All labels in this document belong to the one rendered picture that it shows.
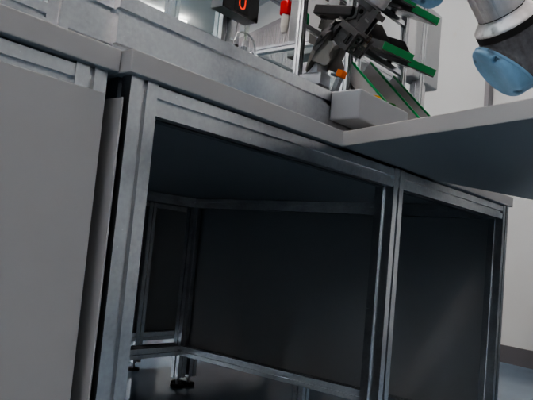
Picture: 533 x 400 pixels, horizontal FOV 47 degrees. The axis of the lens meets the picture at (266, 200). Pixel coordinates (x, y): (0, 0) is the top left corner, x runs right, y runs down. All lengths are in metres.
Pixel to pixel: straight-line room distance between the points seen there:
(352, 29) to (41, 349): 1.03
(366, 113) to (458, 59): 4.15
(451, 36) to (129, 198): 4.86
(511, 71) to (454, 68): 4.21
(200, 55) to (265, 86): 0.16
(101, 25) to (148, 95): 0.13
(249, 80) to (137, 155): 0.33
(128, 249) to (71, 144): 0.15
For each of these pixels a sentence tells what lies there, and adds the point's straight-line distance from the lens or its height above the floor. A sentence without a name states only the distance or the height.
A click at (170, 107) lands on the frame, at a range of 0.86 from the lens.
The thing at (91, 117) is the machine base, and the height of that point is 0.77.
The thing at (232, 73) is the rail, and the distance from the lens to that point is 1.05.
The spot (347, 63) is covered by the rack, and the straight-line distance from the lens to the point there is 1.75.
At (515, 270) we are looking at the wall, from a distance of 4.71.
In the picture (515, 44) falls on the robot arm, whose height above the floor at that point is 1.02.
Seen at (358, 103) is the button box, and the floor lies 0.93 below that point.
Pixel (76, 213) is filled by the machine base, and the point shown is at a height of 0.65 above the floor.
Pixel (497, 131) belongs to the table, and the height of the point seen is 0.83.
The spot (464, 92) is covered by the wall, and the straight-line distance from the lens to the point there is 5.25.
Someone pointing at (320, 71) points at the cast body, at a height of 1.07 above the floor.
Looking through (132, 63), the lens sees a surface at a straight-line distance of 0.80.
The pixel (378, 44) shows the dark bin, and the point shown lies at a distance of 1.74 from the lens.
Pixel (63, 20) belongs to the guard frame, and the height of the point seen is 0.88.
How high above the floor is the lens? 0.62
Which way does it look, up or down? 5 degrees up
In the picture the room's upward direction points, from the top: 5 degrees clockwise
